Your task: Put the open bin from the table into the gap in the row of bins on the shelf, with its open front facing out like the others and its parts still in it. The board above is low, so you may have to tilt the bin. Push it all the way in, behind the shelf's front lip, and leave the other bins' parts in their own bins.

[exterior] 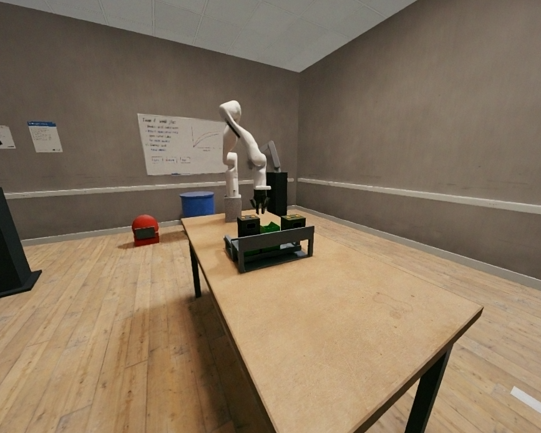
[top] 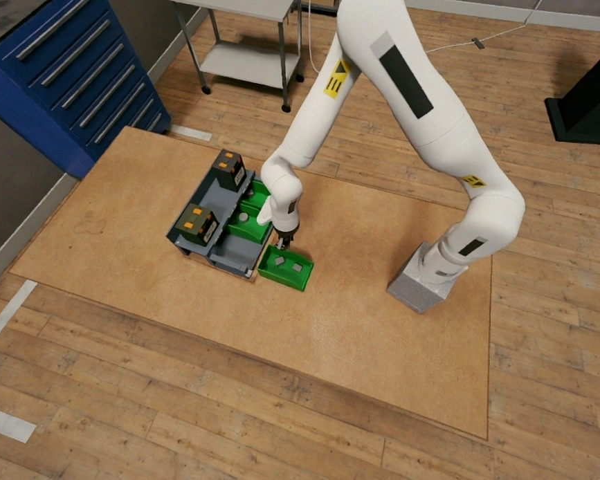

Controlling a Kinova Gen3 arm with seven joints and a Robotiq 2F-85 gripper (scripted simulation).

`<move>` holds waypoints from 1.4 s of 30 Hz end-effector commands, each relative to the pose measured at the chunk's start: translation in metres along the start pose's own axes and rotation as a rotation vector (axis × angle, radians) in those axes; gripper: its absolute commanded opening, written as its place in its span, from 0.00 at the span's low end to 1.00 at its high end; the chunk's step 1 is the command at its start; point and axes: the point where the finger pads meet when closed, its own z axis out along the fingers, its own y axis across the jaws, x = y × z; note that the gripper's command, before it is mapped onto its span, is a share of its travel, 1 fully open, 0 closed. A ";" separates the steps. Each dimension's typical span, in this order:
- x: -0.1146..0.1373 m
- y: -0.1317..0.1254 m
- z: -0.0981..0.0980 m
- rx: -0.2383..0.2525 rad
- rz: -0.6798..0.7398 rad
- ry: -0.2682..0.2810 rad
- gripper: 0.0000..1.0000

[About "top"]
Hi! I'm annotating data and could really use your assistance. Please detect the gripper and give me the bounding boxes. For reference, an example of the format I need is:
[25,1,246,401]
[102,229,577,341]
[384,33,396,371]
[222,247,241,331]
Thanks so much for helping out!
[273,222,300,251]

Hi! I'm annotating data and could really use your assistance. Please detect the grey shelf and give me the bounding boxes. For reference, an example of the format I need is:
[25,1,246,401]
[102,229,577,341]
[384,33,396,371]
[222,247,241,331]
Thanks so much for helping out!
[165,166,273,279]

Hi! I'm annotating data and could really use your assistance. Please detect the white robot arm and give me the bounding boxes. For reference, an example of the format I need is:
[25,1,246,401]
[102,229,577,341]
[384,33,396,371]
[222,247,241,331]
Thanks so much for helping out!
[257,0,525,284]

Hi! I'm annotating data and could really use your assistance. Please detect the green bin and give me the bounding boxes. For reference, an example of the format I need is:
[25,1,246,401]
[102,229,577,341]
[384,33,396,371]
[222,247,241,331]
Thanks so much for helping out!
[223,203,271,245]
[239,180,271,211]
[257,244,312,291]

